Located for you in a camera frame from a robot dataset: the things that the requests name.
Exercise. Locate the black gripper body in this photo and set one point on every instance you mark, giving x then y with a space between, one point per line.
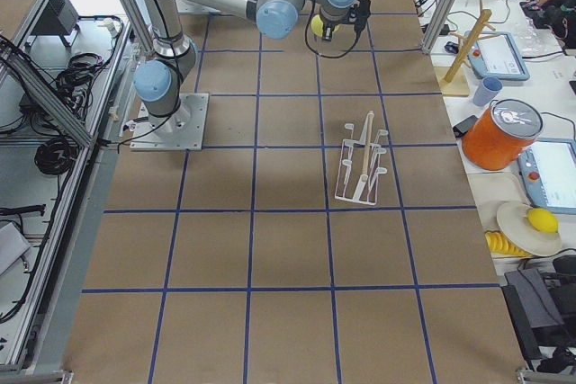
329 29

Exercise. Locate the yellow cup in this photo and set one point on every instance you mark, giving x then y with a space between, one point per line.
316 25

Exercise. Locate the blue cup on desk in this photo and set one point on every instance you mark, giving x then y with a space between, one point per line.
486 91

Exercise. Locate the wooden mug tree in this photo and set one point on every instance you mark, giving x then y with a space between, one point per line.
452 80

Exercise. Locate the teach pendant far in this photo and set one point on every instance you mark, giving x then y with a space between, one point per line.
495 54

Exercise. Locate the teach pendant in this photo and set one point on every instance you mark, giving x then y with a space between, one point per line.
547 170
495 54

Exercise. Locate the black phone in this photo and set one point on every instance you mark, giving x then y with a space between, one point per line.
461 128

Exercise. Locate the orange bucket with lid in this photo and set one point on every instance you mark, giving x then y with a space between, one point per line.
501 134

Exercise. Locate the beige tray on desk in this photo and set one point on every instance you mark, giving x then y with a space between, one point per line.
489 191

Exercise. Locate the teach pendant near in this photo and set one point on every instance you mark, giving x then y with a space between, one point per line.
547 170

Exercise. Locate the beige plate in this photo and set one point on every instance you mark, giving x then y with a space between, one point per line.
513 223

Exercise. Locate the yellow banana toy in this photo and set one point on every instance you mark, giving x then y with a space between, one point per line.
498 243

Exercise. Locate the yellow lemon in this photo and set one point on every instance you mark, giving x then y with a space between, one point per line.
543 220

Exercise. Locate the grey box device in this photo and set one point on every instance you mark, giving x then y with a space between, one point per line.
58 18

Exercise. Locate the white wire cup rack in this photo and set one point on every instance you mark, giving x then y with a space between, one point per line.
359 165

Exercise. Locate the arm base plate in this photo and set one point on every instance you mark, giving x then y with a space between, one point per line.
183 131

